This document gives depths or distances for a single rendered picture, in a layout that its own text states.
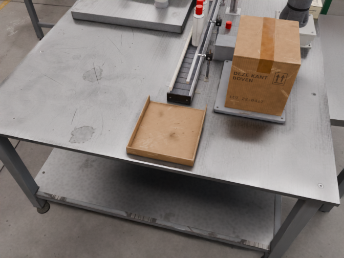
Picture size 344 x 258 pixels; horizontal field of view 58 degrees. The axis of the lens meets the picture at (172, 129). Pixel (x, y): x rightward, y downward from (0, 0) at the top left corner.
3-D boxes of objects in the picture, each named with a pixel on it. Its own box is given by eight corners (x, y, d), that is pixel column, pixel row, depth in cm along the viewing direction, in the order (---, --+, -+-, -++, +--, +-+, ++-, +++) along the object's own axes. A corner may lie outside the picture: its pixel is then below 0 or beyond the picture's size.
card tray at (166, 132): (149, 101, 139) (148, 94, 136) (206, 110, 135) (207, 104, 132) (127, 153, 120) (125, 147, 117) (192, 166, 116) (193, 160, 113)
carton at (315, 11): (295, 3, 198) (299, -8, 192) (315, 5, 196) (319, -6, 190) (296, 16, 187) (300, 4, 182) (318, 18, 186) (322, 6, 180)
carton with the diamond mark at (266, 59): (231, 65, 153) (240, 14, 133) (281, 72, 149) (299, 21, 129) (223, 107, 134) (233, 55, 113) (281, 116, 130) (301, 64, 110)
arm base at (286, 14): (279, 10, 173) (284, -7, 165) (307, 15, 171) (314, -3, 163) (278, 25, 164) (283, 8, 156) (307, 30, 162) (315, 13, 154)
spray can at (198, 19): (192, 40, 162) (194, 2, 146) (202, 42, 161) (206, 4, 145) (190, 46, 158) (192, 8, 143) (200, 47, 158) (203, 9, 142)
